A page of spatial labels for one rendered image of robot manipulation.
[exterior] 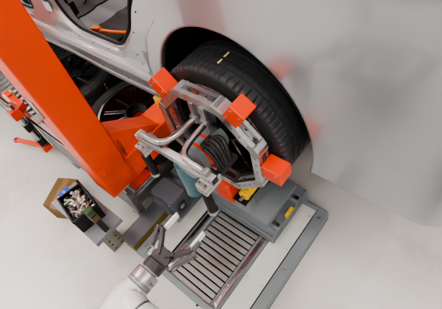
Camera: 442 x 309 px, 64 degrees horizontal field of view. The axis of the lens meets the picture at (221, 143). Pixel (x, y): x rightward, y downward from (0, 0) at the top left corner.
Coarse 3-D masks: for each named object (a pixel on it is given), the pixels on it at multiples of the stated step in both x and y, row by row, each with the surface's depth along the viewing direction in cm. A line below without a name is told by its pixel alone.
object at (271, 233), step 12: (300, 192) 207; (216, 204) 213; (228, 204) 211; (288, 204) 203; (300, 204) 206; (240, 216) 204; (276, 216) 200; (288, 216) 197; (252, 228) 201; (264, 228) 197; (276, 228) 193
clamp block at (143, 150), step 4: (156, 136) 145; (136, 144) 144; (140, 144) 144; (144, 144) 143; (136, 148) 143; (140, 148) 142; (144, 148) 142; (148, 148) 144; (140, 152) 144; (144, 152) 143; (148, 152) 145; (144, 156) 145
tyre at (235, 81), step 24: (216, 48) 138; (240, 48) 134; (192, 72) 134; (216, 72) 128; (240, 72) 127; (264, 72) 130; (264, 96) 126; (288, 96) 131; (264, 120) 126; (288, 120) 131; (288, 144) 134
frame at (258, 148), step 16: (176, 96) 137; (192, 96) 130; (208, 96) 131; (176, 112) 162; (176, 128) 166; (240, 128) 127; (256, 144) 128; (256, 160) 133; (224, 176) 166; (240, 176) 164; (256, 176) 143
